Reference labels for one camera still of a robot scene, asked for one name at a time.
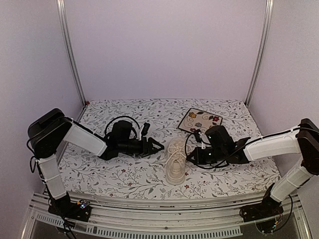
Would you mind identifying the right aluminium frame post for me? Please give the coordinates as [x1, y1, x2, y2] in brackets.
[245, 0, 274, 108]

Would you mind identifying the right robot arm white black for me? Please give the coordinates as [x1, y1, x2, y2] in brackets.
[186, 118, 319, 217]

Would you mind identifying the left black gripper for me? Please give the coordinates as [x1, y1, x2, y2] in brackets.
[118, 136, 164, 158]

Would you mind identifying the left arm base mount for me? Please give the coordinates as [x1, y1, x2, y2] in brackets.
[48, 195, 92, 222]

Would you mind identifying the left aluminium frame post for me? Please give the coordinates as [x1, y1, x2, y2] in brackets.
[56, 0, 87, 107]

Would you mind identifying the aluminium frame post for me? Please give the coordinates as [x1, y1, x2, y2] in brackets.
[245, 0, 274, 108]
[56, 0, 87, 107]

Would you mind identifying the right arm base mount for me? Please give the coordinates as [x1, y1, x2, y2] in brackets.
[239, 197, 284, 222]

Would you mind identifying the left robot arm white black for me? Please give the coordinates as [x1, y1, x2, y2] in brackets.
[26, 108, 164, 216]

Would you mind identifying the floral patterned table mat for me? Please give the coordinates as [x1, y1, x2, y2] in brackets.
[59, 99, 280, 200]

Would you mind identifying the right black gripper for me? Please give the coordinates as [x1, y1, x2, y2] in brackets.
[186, 147, 226, 166]

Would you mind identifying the aluminium front rail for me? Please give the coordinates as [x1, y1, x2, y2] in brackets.
[24, 194, 312, 239]

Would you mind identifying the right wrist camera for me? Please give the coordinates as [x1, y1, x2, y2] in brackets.
[194, 129, 206, 149]

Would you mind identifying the cream lace sneaker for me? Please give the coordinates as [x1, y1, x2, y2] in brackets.
[164, 137, 185, 185]

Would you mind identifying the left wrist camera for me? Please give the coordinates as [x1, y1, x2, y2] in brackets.
[139, 122, 151, 140]

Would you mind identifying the white shoelace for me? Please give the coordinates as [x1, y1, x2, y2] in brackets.
[166, 141, 193, 163]

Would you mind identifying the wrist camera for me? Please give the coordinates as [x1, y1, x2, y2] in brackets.
[194, 129, 206, 149]
[139, 122, 151, 140]

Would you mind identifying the square floral ceramic plate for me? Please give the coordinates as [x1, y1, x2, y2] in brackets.
[177, 108, 223, 133]

